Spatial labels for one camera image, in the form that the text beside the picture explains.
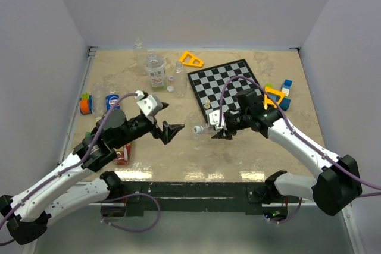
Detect blue toy blocks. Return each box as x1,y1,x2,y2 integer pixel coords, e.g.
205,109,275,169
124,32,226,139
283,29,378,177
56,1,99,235
265,79,292,111

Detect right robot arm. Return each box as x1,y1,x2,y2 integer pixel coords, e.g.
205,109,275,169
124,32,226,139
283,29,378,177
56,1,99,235
208,89,363,216

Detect grapefruit tea bottle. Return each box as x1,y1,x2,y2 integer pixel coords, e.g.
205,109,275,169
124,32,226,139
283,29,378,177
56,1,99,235
145,52,167,92

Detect Pepsi label bottle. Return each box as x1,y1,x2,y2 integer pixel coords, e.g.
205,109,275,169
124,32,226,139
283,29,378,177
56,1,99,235
105,89,120,111

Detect clear Pocari bottle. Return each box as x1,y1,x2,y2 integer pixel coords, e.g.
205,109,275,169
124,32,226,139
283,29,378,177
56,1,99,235
133,38,148,71

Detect white crushed bottle cap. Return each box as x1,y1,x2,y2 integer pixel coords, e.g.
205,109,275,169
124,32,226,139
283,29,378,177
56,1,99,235
193,125,204,134

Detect white chess piece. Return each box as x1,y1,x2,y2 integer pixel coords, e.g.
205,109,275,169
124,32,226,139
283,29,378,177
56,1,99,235
204,99,210,109

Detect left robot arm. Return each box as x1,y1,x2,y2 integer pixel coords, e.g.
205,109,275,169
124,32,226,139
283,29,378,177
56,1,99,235
1,91,184,245

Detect red label tea bottle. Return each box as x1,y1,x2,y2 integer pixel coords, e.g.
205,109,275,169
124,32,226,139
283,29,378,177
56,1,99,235
115,143,131,165

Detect clear bottle yellow cap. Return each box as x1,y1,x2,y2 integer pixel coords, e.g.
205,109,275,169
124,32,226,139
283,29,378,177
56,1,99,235
91,81,105,117

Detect chessboard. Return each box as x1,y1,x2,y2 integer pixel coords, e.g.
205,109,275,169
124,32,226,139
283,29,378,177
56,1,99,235
188,59,261,120

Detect yellow triangle toy far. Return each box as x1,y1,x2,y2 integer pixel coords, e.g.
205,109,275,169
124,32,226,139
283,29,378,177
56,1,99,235
179,51,204,68

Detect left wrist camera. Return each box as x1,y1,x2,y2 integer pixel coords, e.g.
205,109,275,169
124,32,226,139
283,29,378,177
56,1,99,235
135,90,163,117

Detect colourful toy car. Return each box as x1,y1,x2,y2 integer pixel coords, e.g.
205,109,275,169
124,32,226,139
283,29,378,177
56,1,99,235
79,93,92,115

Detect blue white slim bottle cap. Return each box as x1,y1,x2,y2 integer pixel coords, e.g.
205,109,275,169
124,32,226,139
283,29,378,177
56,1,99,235
167,86,174,93

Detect yellow triangle toy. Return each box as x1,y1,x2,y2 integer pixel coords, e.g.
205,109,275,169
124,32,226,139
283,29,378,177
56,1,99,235
264,86,286,109
179,51,204,68

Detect purple cable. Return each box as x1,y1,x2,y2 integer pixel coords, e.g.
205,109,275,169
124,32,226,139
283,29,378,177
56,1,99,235
0,92,140,244
100,192,161,232
218,76,381,198

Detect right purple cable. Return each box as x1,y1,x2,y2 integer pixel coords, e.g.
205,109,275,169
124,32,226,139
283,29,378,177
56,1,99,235
218,76,381,198

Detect yellow triangle toy right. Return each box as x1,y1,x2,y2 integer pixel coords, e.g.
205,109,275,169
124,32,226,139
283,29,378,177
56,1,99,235
264,86,286,109

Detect black table front rail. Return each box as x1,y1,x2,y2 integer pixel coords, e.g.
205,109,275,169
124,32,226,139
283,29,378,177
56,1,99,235
101,181,301,216

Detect clear slim bottle white cap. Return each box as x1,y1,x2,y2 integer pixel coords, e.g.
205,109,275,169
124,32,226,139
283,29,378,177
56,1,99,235
173,61,188,98

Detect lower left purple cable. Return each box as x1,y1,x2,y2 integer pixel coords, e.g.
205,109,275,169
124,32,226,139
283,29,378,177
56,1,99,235
100,192,161,232

